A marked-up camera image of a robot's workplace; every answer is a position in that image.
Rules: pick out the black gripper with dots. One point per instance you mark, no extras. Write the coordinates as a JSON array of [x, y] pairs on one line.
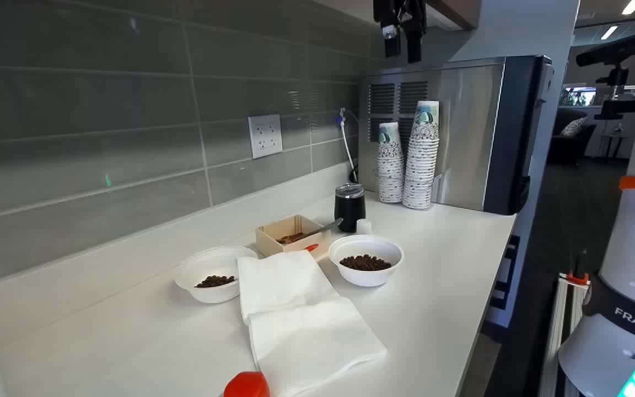
[[398, 12]]

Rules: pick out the white paper towel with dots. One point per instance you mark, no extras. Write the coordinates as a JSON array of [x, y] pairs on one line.
[[297, 332]]

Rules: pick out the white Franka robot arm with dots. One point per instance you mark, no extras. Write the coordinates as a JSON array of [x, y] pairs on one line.
[[634, 249]]

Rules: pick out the steel and black appliance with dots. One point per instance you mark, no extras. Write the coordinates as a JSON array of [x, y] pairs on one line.
[[473, 133]]

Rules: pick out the tall patterned paper cup stack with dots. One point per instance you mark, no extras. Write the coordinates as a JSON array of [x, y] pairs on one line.
[[419, 162]]

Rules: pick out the black coffee grinder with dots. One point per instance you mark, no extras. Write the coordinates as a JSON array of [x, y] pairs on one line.
[[350, 209]]

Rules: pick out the small white cap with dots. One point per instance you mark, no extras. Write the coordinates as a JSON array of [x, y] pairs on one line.
[[365, 226]]

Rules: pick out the metal spoon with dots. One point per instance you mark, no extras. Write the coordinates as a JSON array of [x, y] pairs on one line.
[[318, 229]]

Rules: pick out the white bowl full of beans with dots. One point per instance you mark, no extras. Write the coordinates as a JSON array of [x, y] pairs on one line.
[[365, 279]]

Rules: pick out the small cardboard box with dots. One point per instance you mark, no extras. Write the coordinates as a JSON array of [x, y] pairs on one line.
[[275, 243]]

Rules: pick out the white bowl with few beans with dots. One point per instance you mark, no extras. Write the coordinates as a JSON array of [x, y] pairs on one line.
[[207, 266]]

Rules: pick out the orange and white stand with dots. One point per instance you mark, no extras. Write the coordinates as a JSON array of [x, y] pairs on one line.
[[574, 310]]

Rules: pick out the red round object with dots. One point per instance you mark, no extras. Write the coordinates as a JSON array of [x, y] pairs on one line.
[[245, 387]]

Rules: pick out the white double wall outlet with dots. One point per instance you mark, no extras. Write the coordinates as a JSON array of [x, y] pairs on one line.
[[265, 134]]

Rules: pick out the black camera on tripod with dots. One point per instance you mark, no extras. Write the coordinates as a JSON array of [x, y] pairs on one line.
[[616, 47]]

